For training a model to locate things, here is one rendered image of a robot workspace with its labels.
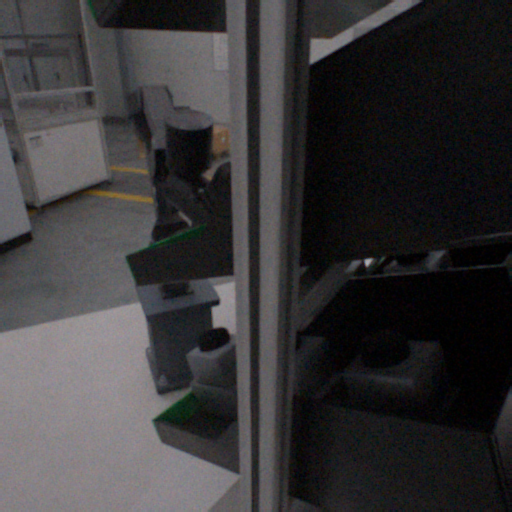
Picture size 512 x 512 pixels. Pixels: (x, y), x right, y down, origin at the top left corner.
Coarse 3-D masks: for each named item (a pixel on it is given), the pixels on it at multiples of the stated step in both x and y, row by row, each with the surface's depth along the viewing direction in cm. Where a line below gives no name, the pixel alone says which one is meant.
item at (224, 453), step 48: (336, 336) 35; (432, 336) 29; (480, 336) 27; (480, 384) 28; (192, 432) 31; (336, 432) 20; (384, 432) 18; (432, 432) 16; (480, 432) 15; (288, 480) 24; (336, 480) 21; (384, 480) 19; (432, 480) 17; (480, 480) 16
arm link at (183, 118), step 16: (176, 112) 48; (192, 112) 49; (176, 128) 45; (192, 128) 45; (208, 128) 46; (176, 144) 46; (192, 144) 46; (208, 144) 48; (160, 160) 53; (176, 160) 48; (192, 160) 48; (208, 160) 49
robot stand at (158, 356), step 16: (144, 288) 83; (208, 288) 83; (144, 304) 78; (160, 304) 78; (176, 304) 78; (192, 304) 78; (208, 304) 79; (160, 320) 78; (176, 320) 79; (192, 320) 81; (208, 320) 83; (160, 336) 80; (176, 336) 81; (192, 336) 82; (160, 352) 82; (176, 352) 82; (160, 368) 84; (176, 368) 84; (160, 384) 84; (176, 384) 84
